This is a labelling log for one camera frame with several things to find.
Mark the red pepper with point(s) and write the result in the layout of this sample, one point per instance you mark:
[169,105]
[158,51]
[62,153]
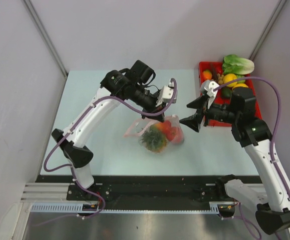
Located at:
[164,127]

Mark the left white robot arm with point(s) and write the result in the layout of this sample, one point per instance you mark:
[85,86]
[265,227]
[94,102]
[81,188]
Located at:
[72,140]

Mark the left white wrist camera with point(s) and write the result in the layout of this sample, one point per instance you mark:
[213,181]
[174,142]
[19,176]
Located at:
[167,94]

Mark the white cable duct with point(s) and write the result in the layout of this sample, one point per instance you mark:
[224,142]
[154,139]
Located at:
[77,208]

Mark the orange fruit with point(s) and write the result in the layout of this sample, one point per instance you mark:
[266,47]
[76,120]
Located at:
[207,75]

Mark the dark avocado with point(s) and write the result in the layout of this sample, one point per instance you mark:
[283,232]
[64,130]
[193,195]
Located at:
[226,93]

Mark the yellow lemon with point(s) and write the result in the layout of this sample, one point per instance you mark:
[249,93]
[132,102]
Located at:
[228,78]
[239,85]

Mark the red apple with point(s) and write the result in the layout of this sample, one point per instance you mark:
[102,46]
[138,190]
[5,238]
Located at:
[175,136]

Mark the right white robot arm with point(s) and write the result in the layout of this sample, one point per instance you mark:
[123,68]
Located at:
[272,210]

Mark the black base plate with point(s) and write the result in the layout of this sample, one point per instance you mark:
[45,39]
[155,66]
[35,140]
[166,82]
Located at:
[201,188]

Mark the green white cabbage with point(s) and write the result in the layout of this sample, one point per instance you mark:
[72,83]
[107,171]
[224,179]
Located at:
[237,65]

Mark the toy pineapple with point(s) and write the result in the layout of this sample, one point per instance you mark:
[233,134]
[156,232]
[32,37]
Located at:
[153,140]

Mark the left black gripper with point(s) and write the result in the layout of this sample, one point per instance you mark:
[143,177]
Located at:
[153,105]

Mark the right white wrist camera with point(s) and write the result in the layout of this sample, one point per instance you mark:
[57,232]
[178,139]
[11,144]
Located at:
[208,87]

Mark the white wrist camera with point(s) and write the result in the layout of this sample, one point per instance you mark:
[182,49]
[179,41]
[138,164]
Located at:
[208,87]
[167,94]

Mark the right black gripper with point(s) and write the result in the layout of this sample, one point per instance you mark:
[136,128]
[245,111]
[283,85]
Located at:
[195,120]

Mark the aluminium rail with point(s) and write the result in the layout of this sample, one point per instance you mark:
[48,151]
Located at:
[49,193]

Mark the red plastic tray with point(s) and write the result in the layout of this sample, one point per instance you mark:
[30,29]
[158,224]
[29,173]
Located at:
[224,111]

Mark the clear zip top bag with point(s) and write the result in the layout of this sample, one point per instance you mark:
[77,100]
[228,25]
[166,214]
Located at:
[140,125]

